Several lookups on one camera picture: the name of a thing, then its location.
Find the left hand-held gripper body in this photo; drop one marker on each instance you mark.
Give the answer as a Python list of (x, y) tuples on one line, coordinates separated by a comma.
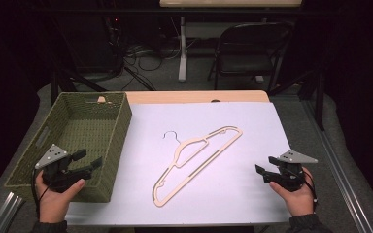
[(56, 165)]

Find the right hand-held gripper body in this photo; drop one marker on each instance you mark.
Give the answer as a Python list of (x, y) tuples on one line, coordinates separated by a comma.
[(289, 174)]

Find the green woven basket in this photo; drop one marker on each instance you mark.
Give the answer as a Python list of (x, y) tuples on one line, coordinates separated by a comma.
[(87, 129)]

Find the beige clothes hanger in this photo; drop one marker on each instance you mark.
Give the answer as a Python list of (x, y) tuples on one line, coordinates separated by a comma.
[(177, 161)]

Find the person's right hand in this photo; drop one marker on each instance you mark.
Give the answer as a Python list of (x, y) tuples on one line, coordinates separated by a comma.
[(299, 200)]

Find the person's left hand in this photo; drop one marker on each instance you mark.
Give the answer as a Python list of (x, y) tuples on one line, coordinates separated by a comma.
[(53, 205)]

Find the white paper sheet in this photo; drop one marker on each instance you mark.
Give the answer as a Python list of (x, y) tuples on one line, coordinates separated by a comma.
[(239, 187)]

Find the black metal stand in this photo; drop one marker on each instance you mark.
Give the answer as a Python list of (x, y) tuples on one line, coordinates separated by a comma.
[(71, 81), (319, 97)]

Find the black folding chair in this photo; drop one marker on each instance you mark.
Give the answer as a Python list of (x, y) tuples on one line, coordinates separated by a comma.
[(246, 63)]

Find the white desk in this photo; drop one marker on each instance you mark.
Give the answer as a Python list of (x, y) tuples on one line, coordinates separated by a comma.
[(183, 58)]

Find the aluminium rail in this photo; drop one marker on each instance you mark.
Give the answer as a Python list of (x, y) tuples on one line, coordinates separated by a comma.
[(8, 210), (340, 174)]

